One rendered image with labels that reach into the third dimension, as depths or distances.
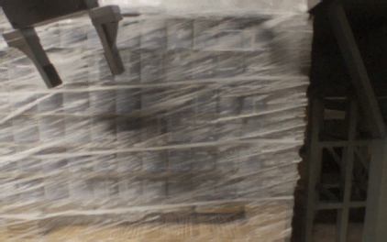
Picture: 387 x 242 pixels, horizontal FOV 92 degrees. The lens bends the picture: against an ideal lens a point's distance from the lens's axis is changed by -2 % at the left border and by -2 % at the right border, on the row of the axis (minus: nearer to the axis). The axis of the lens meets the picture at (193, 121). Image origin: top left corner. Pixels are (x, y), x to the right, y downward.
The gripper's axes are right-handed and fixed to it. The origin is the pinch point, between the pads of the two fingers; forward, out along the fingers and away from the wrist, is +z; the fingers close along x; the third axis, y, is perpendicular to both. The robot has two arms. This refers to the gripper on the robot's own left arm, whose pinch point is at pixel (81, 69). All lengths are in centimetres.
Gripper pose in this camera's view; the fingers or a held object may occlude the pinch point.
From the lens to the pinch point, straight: 40.6
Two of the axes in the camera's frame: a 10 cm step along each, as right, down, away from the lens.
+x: -9.8, 1.3, 1.6
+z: 1.9, 8.6, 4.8
